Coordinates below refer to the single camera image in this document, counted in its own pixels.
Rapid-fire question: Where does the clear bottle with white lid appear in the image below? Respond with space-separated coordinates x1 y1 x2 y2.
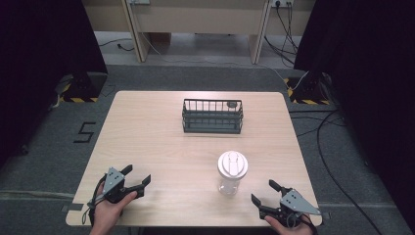
216 150 250 197

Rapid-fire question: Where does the white wall socket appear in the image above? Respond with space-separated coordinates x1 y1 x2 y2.
270 0 295 9

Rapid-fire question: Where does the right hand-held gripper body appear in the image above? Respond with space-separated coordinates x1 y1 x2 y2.
259 187 322 228

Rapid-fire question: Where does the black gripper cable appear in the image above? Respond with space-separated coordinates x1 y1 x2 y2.
285 211 319 235
80 173 109 227

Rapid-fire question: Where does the black stand base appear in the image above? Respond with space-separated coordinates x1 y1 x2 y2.
288 71 331 102
62 71 109 100

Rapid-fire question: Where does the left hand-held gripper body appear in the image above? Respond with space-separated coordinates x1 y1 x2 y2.
102 166 145 205

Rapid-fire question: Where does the short black floor cable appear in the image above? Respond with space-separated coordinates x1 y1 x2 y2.
98 37 135 53

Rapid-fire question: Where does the black wire basket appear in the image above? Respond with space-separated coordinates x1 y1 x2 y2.
181 98 245 135

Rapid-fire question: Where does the person's right hand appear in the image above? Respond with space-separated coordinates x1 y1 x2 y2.
263 213 315 235

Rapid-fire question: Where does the person's left hand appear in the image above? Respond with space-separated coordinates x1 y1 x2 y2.
89 182 139 235

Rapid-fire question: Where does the black curtain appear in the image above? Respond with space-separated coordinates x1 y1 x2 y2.
293 0 415 226
0 0 109 169

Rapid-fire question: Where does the long black floor cable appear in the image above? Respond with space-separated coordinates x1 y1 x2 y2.
288 109 385 235

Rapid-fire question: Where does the black power cables bundle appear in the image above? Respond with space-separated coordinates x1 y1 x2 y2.
263 2 300 69

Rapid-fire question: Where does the yellow black hazard tape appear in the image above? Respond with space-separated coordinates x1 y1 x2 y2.
283 77 331 106
58 82 99 104

